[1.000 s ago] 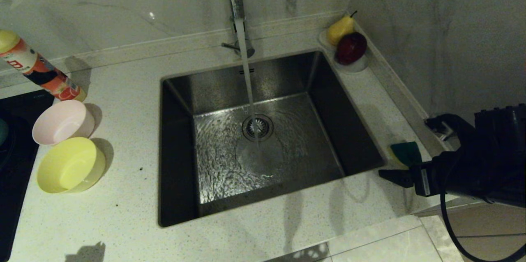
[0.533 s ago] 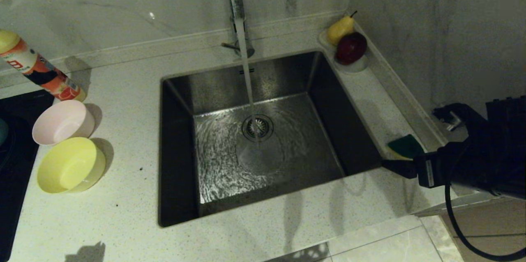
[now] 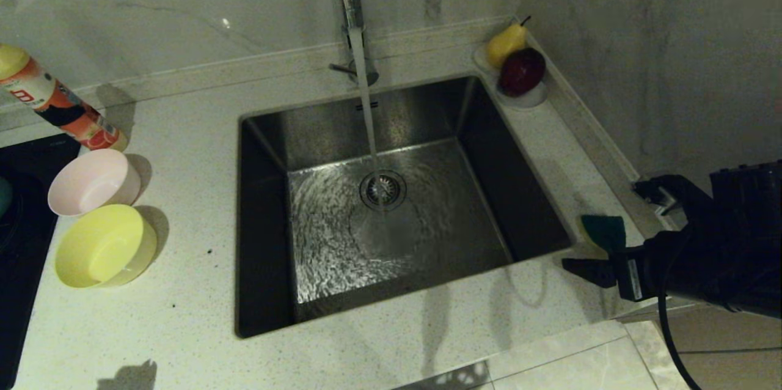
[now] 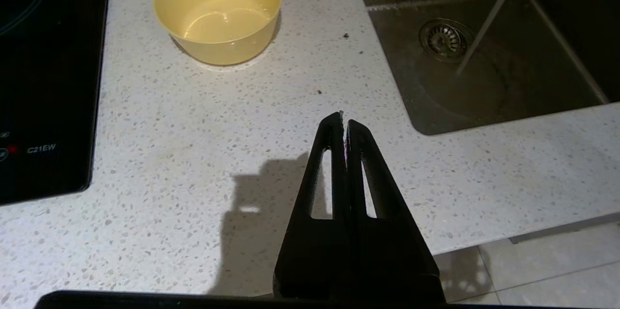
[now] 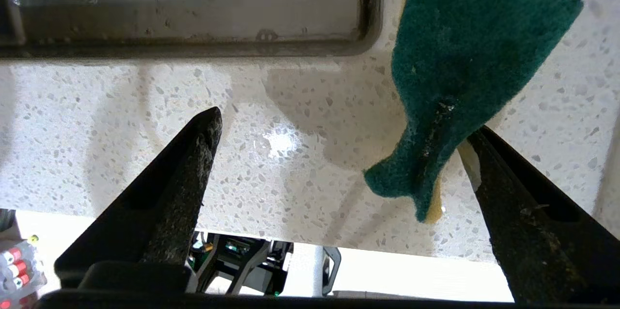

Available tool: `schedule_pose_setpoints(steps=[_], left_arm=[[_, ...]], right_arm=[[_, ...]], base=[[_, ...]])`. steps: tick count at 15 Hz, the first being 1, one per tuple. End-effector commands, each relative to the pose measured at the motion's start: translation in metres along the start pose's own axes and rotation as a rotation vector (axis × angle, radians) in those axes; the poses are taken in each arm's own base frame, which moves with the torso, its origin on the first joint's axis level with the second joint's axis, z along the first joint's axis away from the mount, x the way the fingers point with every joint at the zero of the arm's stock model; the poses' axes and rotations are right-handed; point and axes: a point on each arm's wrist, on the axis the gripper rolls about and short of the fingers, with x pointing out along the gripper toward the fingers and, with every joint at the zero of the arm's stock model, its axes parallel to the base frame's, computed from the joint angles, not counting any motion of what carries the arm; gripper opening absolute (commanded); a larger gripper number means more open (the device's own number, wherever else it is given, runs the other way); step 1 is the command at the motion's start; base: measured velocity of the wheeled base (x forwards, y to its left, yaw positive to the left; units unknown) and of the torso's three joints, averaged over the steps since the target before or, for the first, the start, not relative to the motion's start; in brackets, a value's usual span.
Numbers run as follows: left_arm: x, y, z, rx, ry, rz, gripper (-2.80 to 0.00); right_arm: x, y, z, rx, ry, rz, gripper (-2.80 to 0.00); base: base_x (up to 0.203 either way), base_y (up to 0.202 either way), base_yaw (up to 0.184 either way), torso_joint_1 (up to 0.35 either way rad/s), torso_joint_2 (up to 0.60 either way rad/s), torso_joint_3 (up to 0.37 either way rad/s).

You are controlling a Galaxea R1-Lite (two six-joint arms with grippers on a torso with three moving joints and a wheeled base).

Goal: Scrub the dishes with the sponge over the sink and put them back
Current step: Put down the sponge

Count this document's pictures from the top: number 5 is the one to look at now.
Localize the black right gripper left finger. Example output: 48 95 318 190
53 107 224 291

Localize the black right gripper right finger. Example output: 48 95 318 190
457 125 620 307

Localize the yellow green sponge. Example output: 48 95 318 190
363 0 585 224

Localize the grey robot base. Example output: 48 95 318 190
189 231 343 298

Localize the stainless steel sink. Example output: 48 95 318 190
0 0 385 61

